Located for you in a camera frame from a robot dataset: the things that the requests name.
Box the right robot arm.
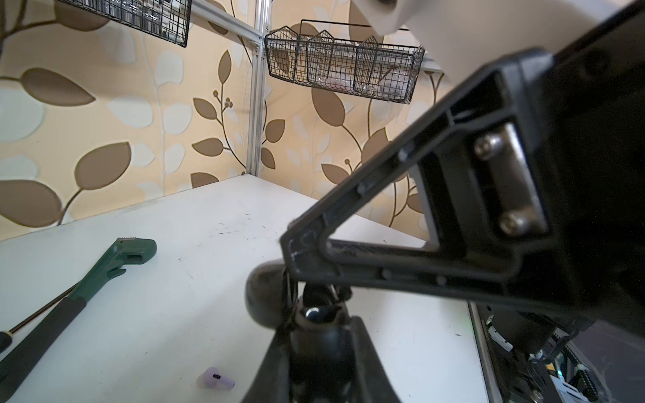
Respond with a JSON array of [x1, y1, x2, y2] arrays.
[[281, 1, 644, 401]]

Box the wire basket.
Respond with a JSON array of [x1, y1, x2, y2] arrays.
[[54, 0, 192, 47], [264, 26, 425, 104]]

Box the back wire basket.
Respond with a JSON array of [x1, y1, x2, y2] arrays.
[[54, 0, 192, 47]]

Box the black yellow screwdriver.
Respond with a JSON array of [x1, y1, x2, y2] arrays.
[[0, 283, 77, 353]]

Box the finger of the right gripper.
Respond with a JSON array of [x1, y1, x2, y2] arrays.
[[280, 49, 579, 310]]

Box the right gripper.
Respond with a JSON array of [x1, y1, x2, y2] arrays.
[[523, 1, 644, 332]]

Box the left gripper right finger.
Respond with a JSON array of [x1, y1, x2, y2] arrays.
[[350, 317, 400, 403]]

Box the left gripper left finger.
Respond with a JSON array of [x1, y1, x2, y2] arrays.
[[242, 329, 292, 403]]

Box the right wire basket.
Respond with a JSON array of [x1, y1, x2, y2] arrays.
[[264, 26, 425, 104]]

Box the green pipe wrench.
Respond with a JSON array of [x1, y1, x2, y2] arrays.
[[1, 238, 157, 402]]

